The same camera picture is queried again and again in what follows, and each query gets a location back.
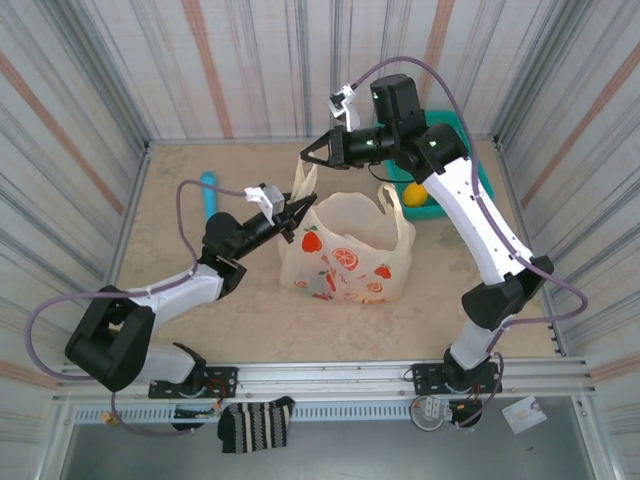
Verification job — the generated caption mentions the aluminium mounting rail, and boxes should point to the aluminium mounting rail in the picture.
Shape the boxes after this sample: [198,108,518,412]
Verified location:
[52,357,596,401]

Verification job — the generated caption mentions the teal plastic mesh basket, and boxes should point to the teal plastic mesh basket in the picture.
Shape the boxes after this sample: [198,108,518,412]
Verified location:
[384,108,496,224]

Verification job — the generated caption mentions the round yellow fake fruit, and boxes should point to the round yellow fake fruit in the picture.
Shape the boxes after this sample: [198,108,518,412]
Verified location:
[402,182,430,209]

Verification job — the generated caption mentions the round grey disc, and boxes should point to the round grey disc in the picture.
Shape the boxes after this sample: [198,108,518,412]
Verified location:
[409,396,454,430]

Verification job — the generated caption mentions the white slotted cable duct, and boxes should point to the white slotted cable duct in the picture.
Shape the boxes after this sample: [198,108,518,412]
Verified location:
[69,403,416,424]

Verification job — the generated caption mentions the white plastic card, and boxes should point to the white plastic card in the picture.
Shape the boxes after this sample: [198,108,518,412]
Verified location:
[501,396,548,435]

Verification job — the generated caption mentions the translucent fruit-print plastic bag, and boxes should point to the translucent fruit-print plastic bag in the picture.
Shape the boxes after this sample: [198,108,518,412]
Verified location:
[278,154,417,305]

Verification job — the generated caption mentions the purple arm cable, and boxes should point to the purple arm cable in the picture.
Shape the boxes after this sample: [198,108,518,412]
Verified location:
[349,57,589,429]
[24,179,251,439]

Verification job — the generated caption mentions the blue plastic cylinder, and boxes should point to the blue plastic cylinder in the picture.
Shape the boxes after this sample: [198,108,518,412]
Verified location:
[199,171,220,221]

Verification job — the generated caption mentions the black beige striped sock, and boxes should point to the black beige striped sock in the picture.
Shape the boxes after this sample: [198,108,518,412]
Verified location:
[216,396,296,455]

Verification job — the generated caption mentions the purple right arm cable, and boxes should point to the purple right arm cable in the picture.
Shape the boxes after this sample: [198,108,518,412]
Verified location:
[349,57,589,429]

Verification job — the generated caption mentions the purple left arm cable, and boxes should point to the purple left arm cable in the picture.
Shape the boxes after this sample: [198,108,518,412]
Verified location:
[24,179,251,439]

